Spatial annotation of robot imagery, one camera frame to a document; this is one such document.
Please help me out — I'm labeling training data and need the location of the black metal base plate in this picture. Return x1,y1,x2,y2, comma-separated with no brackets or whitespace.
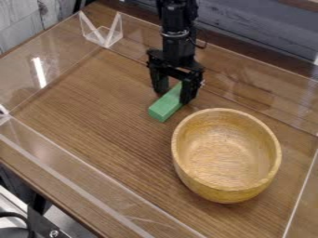
24,204,100,238

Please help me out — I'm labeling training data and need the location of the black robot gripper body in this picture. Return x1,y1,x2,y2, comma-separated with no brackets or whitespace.
145,31,205,86

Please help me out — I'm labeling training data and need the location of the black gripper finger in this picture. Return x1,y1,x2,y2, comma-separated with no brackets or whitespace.
180,78,199,105
149,68,168,94

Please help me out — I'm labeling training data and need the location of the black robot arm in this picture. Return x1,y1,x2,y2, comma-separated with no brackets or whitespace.
147,0,204,104

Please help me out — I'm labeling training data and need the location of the clear acrylic corner bracket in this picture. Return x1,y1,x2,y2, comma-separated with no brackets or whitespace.
78,11,123,48

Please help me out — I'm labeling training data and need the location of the clear acrylic tray wall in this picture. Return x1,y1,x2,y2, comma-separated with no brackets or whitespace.
0,111,205,238

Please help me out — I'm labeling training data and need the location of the brown wooden bowl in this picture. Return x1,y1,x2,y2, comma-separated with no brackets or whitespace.
171,108,282,204

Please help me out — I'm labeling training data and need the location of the black cable on floor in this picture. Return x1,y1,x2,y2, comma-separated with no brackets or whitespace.
0,211,34,238

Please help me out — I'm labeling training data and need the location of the green rectangular block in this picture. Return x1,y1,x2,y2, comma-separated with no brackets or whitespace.
148,83,183,122

